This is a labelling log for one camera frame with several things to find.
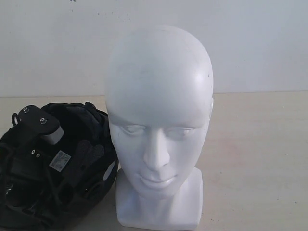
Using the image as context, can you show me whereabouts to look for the black helmet with visor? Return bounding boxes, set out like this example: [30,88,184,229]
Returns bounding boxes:
[0,102,118,231]

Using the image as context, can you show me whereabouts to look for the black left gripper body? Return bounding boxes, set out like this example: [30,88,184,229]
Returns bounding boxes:
[0,104,60,193]

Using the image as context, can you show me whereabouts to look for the white mannequin head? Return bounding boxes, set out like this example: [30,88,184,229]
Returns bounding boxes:
[105,25,213,224]

